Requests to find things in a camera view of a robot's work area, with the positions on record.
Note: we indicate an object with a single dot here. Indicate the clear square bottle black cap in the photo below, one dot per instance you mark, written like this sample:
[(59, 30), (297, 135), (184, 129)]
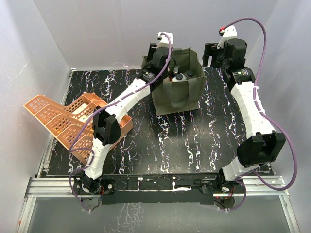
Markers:
[(190, 74)]

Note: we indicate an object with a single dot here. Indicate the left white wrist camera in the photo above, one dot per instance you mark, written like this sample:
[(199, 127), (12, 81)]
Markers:
[(165, 38)]

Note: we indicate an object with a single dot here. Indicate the orange bottle blue pump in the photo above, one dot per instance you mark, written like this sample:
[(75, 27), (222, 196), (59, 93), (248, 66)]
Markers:
[(176, 70)]

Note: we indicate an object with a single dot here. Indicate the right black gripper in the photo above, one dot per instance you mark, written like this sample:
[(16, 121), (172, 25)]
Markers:
[(211, 50)]

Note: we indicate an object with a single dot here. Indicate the orange plastic basket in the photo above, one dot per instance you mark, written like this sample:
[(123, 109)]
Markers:
[(64, 122)]

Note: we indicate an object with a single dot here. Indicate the olive green canvas bag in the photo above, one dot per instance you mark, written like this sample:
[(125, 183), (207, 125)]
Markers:
[(172, 97)]

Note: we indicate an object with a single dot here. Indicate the aluminium frame rail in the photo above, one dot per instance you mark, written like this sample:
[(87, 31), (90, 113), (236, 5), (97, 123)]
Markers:
[(155, 204)]

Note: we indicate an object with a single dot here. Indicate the white rectangular lotion bottle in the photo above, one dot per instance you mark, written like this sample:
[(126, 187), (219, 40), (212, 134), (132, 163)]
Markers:
[(179, 77)]

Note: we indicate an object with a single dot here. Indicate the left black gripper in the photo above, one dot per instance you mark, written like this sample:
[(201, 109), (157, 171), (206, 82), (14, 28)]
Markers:
[(152, 47)]

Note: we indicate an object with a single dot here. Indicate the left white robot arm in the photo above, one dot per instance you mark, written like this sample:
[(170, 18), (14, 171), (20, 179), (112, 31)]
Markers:
[(106, 120)]

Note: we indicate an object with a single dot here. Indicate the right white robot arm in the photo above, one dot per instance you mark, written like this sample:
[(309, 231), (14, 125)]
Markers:
[(263, 144)]

